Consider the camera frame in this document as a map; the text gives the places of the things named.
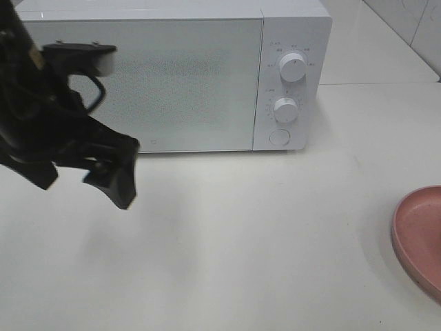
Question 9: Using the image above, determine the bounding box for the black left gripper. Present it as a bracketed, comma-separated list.
[1, 65, 139, 210]

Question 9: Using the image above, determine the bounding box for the white microwave oven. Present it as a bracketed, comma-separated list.
[16, 1, 333, 152]

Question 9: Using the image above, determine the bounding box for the white microwave door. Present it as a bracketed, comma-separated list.
[26, 19, 262, 152]

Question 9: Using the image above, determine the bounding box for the pink round plate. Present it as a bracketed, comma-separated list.
[391, 185, 440, 303]

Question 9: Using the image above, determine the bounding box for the round white door button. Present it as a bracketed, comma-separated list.
[269, 129, 291, 147]

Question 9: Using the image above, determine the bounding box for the white microwave knob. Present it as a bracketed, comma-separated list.
[279, 51, 307, 83]
[273, 98, 300, 123]

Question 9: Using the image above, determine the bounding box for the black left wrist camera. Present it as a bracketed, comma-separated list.
[42, 43, 117, 77]

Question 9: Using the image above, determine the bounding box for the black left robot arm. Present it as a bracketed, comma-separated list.
[1, 1, 140, 210]

